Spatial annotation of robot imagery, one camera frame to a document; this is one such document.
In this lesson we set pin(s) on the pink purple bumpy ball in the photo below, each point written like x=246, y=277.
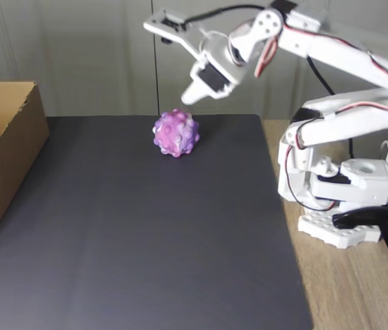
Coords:
x=174, y=134

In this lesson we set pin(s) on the brown cardboard box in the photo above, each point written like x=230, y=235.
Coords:
x=5, y=178

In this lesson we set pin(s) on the white cabinet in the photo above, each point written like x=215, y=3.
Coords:
x=77, y=51

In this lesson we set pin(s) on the dark grey table mat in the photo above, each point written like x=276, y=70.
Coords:
x=111, y=223

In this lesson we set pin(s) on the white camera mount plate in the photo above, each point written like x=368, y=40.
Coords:
x=183, y=36

